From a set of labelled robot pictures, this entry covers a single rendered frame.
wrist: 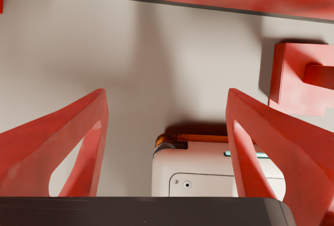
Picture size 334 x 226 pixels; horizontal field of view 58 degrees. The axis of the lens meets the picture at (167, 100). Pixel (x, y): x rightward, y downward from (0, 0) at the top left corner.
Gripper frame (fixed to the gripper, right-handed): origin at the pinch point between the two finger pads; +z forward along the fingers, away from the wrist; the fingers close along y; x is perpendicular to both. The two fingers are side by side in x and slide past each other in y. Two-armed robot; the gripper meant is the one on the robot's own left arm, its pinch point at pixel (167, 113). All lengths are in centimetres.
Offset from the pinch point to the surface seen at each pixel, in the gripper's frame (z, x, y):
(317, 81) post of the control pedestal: 64, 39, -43
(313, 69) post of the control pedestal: 69, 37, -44
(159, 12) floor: 97, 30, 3
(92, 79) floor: 88, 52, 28
